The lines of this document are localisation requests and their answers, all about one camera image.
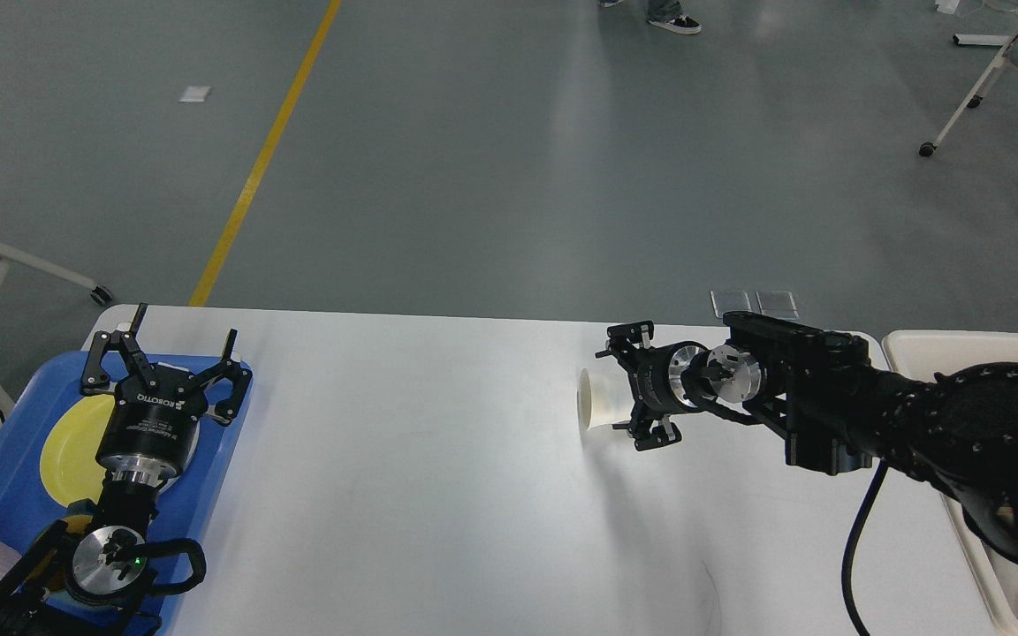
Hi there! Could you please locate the white rolling stand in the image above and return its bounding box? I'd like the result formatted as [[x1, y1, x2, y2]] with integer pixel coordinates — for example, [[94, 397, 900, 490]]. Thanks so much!
[[919, 0, 1018, 160]]

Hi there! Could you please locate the left floor socket cover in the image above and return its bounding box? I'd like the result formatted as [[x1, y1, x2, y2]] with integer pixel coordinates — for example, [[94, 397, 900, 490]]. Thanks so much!
[[710, 289, 755, 319]]

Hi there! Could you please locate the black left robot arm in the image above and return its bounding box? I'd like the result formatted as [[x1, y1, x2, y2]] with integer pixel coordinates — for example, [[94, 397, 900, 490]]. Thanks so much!
[[0, 306, 255, 635]]

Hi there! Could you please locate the right floor socket cover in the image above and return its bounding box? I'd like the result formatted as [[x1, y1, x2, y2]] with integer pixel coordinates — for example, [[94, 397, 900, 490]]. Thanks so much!
[[756, 291, 800, 321]]

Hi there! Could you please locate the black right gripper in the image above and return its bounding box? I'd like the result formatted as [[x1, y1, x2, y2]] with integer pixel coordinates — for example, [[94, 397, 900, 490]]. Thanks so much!
[[596, 321, 710, 451]]

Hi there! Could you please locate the black sneaker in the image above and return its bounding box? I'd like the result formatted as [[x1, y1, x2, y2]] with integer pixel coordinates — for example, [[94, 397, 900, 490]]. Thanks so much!
[[646, 13, 703, 35]]

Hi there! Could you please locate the upright-lying white paper cup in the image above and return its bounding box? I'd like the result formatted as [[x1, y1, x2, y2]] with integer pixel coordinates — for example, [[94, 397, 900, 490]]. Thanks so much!
[[577, 367, 634, 431]]

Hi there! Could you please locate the beige plastic bin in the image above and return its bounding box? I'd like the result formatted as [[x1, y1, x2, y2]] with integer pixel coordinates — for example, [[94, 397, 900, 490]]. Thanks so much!
[[882, 329, 1018, 635]]

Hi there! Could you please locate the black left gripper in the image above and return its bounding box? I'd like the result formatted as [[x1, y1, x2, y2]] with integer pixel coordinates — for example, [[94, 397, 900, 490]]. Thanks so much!
[[80, 304, 255, 483]]

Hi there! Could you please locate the floor socket cover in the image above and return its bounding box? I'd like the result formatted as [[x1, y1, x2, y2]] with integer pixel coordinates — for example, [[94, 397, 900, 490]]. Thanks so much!
[[710, 289, 755, 319], [756, 291, 800, 321]]

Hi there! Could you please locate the yellow plastic plate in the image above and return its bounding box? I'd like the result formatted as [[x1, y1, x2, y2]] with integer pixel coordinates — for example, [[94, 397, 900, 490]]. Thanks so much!
[[39, 395, 116, 508]]

